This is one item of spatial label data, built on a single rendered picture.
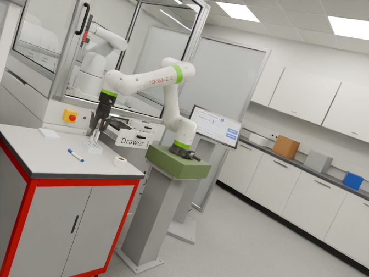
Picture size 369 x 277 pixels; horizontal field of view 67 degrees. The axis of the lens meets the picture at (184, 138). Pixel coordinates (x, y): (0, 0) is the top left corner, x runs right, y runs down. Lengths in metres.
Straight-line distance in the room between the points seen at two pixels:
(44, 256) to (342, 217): 3.59
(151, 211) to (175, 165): 0.42
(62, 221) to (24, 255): 0.21
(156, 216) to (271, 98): 3.49
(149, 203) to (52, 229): 0.76
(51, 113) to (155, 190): 0.84
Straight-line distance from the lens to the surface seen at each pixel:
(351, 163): 4.91
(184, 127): 1.91
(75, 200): 1.48
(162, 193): 1.96
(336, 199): 4.29
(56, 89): 1.87
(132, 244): 2.21
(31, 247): 1.54
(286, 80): 4.98
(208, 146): 2.72
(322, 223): 4.36
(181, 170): 1.77
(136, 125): 2.23
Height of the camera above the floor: 1.28
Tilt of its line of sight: 9 degrees down
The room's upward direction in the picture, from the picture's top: 22 degrees clockwise
